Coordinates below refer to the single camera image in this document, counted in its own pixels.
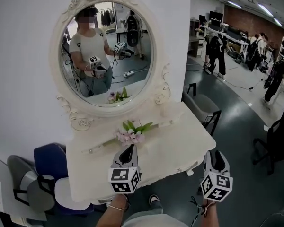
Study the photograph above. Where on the person's right forearm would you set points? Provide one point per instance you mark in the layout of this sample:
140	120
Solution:
210	215

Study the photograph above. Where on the black office chair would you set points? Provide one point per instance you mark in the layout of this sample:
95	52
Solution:
279	138

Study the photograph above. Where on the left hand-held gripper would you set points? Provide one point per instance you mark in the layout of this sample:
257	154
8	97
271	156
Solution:
123	180

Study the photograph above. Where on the person's blue jeans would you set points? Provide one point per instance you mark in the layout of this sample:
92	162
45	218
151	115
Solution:
158	208

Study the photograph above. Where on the person's left forearm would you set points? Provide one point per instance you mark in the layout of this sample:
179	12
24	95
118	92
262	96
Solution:
111	217

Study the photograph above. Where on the black computer monitor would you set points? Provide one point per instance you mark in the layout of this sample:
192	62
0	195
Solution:
216	15

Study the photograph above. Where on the white ornate dressing table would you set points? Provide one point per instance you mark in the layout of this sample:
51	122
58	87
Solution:
168	150

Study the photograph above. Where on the ceiling light strip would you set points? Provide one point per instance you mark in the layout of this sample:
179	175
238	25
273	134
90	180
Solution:
277	22
265	10
234	4

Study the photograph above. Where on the grey fabric chair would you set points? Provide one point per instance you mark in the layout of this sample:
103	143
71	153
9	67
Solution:
198	105
38	193

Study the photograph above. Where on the pink flowers in white pot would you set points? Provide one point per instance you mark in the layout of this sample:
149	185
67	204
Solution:
132	136

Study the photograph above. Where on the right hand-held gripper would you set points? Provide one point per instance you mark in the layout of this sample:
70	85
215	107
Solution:
216	187

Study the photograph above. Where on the person's white t-shirt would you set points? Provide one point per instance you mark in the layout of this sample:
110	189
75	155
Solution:
153	222

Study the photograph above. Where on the blue chair white seat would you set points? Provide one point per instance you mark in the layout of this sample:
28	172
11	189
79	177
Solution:
49	159

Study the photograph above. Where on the person's left shoe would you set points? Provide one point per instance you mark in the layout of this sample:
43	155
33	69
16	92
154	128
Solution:
153	198

